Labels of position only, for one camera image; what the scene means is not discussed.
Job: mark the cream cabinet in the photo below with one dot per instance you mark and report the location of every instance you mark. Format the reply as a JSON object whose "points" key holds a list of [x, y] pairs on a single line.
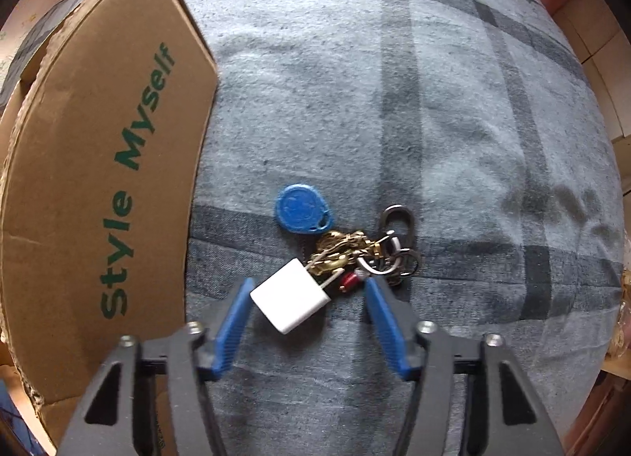
{"points": [[606, 66]]}

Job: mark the key bunch with blue fob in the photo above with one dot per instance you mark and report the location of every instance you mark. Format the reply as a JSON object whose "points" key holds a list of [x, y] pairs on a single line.
{"points": [[300, 207]]}

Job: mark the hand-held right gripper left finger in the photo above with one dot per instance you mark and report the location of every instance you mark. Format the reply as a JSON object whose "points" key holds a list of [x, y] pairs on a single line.
{"points": [[229, 332]]}

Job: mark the small white charger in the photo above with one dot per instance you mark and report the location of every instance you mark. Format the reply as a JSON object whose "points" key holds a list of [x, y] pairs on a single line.
{"points": [[288, 298]]}

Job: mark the cluttered wooden pieces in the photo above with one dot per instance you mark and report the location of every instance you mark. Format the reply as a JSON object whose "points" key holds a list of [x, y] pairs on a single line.
{"points": [[622, 318]]}

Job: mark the brown cardboard box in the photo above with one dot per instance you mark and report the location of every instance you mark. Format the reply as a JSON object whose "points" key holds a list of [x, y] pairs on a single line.
{"points": [[98, 140]]}

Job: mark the grey plaid bedsheet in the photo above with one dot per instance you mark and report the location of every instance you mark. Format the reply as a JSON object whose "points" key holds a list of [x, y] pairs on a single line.
{"points": [[443, 140]]}

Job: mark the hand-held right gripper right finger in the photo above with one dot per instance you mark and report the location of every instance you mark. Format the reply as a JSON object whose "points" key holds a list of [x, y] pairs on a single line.
{"points": [[389, 332]]}

